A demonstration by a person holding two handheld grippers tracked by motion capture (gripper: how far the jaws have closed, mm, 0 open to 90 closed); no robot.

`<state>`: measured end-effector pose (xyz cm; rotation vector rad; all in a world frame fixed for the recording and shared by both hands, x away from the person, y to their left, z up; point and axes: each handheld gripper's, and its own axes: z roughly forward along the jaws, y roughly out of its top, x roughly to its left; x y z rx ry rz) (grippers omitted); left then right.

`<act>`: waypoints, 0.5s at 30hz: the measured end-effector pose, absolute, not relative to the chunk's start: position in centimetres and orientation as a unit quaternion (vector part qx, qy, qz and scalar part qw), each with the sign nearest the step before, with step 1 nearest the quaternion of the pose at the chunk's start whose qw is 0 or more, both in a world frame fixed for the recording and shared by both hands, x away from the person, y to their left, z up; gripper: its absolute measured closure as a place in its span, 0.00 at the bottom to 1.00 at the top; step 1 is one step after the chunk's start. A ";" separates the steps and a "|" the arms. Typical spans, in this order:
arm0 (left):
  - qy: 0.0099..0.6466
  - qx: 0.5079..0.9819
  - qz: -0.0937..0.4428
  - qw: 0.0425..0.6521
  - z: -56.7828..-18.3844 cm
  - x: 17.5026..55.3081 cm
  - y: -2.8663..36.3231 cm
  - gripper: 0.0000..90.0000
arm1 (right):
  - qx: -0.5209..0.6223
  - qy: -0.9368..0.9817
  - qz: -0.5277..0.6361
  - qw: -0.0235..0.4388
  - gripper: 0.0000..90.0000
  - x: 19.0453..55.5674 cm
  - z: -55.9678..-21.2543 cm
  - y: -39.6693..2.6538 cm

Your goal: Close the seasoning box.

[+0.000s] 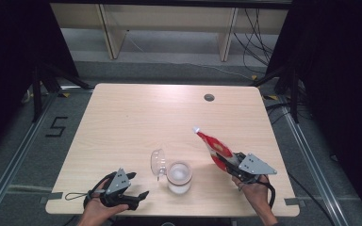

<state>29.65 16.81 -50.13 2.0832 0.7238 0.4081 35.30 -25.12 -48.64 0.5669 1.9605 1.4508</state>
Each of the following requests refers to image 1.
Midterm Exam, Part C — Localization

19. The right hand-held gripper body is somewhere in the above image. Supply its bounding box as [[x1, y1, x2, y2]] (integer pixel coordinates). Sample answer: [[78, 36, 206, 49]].
[[236, 153, 278, 184]]

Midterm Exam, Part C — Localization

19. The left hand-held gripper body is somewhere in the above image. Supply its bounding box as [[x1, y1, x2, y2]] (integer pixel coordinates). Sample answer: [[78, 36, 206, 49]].
[[100, 168, 132, 208]]

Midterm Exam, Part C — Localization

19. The red white spouted refill pouch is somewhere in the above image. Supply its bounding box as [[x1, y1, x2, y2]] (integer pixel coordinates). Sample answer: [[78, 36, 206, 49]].
[[192, 126, 243, 173]]

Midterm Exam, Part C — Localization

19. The clear glass jar hinged lid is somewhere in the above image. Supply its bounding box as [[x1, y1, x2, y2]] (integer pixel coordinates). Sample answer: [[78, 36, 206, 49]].
[[150, 149, 193, 195]]

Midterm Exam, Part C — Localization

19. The person's right hand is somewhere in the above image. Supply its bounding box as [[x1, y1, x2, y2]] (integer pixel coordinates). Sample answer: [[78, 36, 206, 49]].
[[231, 174, 275, 218]]

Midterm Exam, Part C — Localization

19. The person's left hand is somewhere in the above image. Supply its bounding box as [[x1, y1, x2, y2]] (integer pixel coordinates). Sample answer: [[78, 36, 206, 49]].
[[78, 180, 130, 226]]

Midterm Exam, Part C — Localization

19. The grey tape strip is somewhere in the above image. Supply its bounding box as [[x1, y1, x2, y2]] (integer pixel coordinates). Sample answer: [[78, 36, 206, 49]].
[[284, 197, 302, 207], [39, 191, 64, 204]]

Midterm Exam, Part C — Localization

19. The black metal stand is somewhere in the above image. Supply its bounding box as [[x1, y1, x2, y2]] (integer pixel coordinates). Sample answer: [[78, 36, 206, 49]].
[[250, 64, 302, 124], [31, 64, 92, 123]]

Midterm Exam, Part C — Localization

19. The dark curtain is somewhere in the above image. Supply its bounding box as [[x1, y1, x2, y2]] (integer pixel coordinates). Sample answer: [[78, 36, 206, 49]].
[[265, 0, 362, 226], [0, 0, 80, 159]]

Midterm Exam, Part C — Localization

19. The beige shelf unit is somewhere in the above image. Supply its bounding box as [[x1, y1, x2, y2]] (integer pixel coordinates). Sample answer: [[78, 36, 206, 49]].
[[49, 3, 288, 62]]

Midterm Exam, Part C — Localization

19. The black right wrist strap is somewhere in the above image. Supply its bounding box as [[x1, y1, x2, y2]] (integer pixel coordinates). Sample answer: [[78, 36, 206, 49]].
[[237, 173, 277, 210]]

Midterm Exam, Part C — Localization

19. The black wrist strap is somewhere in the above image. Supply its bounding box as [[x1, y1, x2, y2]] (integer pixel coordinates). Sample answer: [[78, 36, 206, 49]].
[[64, 171, 119, 206], [237, 173, 277, 210]]

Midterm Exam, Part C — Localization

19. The black left wrist strap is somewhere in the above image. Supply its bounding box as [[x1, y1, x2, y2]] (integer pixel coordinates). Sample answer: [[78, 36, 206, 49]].
[[64, 171, 119, 206]]

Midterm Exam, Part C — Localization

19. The aluminium floor rail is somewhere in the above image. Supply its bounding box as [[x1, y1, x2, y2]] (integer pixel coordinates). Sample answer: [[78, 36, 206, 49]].
[[278, 97, 362, 226], [0, 92, 59, 218]]

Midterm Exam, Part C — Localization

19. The black floor cable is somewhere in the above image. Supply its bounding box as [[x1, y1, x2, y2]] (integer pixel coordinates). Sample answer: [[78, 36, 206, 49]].
[[287, 171, 337, 226]]

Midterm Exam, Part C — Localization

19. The thin white floor cable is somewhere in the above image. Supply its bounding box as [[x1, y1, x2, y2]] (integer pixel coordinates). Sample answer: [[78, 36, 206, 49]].
[[126, 29, 256, 80]]

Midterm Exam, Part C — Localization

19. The bundle of black hanging cables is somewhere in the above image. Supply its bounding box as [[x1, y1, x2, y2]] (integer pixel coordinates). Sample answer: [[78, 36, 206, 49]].
[[232, 8, 281, 75]]

